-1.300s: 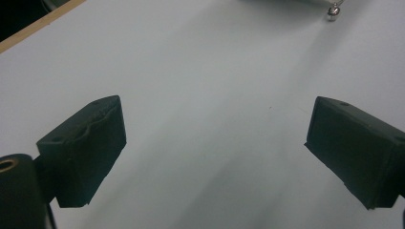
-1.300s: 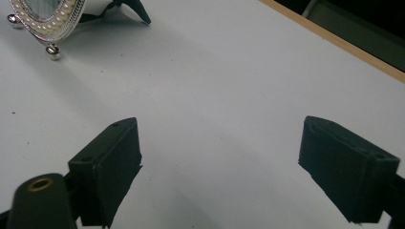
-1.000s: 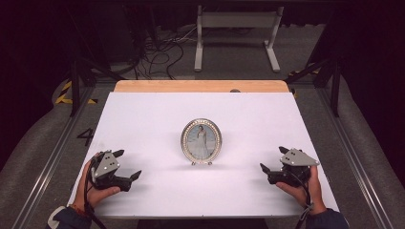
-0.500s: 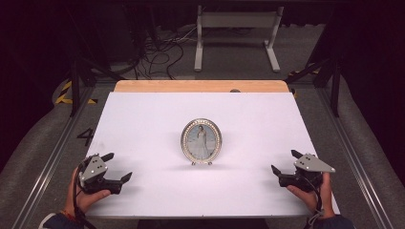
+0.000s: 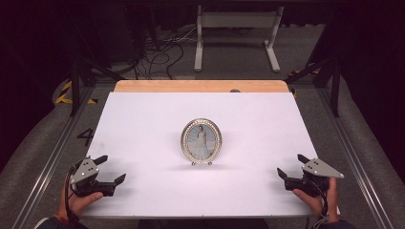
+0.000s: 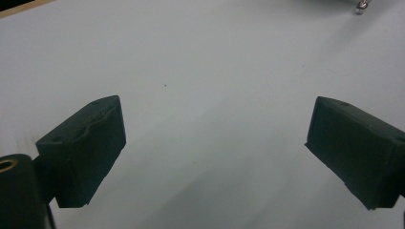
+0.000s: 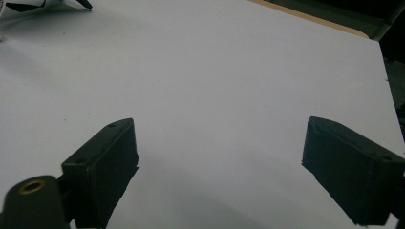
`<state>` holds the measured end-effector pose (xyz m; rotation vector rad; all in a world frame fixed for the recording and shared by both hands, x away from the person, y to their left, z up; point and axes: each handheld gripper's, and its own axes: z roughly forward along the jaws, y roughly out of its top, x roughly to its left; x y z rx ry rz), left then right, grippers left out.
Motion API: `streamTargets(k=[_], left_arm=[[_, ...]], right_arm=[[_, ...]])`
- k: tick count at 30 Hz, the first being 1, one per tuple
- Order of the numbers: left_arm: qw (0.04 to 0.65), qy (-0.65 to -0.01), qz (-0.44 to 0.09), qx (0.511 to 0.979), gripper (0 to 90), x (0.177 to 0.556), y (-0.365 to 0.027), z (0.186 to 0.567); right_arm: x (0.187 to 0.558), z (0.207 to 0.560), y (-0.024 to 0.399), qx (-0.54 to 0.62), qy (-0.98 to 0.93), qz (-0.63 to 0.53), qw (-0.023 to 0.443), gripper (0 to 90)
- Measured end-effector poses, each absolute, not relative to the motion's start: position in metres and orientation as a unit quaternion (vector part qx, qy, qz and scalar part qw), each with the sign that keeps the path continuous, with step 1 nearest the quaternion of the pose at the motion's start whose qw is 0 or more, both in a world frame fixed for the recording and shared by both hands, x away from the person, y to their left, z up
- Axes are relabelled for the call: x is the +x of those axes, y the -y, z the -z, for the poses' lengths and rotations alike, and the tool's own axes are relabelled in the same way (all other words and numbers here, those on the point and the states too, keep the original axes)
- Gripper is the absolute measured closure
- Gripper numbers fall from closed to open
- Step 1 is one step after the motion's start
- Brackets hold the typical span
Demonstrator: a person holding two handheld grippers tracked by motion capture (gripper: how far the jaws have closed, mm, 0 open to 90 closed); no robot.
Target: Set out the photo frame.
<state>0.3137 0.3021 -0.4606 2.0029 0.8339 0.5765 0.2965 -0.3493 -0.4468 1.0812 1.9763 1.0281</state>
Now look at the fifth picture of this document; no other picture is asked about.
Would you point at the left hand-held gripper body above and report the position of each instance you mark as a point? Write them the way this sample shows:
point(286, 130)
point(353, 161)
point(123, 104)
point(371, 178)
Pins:
point(84, 173)

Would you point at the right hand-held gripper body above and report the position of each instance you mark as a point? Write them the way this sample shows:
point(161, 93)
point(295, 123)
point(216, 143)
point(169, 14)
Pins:
point(320, 169)

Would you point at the oval silver picture frame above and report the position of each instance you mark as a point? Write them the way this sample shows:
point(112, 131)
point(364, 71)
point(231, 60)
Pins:
point(201, 141)

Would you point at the person's left hand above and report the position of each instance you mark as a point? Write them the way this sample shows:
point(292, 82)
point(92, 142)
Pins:
point(81, 203)

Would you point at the person's right hand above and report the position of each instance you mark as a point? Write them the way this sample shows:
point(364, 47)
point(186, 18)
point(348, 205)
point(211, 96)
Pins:
point(310, 201)

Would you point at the yellow black floor tape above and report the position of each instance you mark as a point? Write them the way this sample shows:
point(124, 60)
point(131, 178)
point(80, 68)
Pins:
point(63, 94)

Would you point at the black metal stand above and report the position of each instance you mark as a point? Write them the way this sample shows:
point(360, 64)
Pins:
point(335, 89)
point(75, 86)

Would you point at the dark round table grommet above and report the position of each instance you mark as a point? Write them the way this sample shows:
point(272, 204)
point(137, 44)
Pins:
point(235, 91)

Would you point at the black curtain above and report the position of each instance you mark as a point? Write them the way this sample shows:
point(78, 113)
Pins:
point(375, 79)
point(25, 63)

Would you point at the aluminium floor rail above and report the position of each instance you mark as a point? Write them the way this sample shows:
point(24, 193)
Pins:
point(347, 143)
point(48, 168)

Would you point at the white metal stand frame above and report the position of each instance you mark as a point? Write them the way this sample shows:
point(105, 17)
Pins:
point(237, 19)

